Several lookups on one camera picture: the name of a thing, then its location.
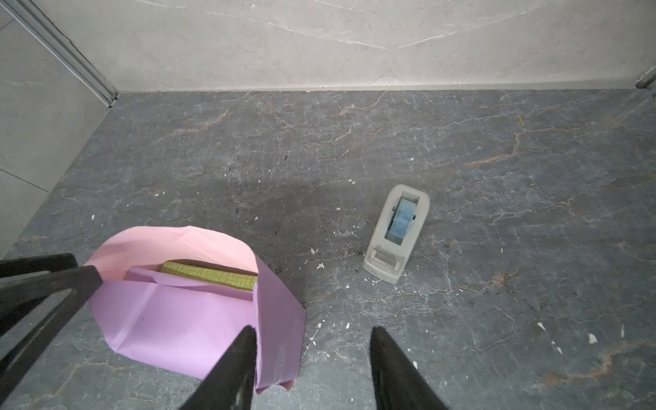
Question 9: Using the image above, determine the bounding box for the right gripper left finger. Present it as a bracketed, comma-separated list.
[180, 326, 257, 410]

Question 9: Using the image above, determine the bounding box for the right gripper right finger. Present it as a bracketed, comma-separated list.
[369, 326, 448, 410]

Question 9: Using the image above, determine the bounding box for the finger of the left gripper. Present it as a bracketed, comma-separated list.
[0, 253, 78, 278]
[1, 265, 103, 401]

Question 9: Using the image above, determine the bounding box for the pink wrapping paper sheet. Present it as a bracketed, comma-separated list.
[88, 227, 306, 391]

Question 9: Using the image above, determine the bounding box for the green gift box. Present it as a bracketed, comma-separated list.
[159, 261, 258, 291]

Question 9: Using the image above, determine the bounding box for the white tape dispenser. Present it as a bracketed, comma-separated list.
[363, 184, 431, 285]

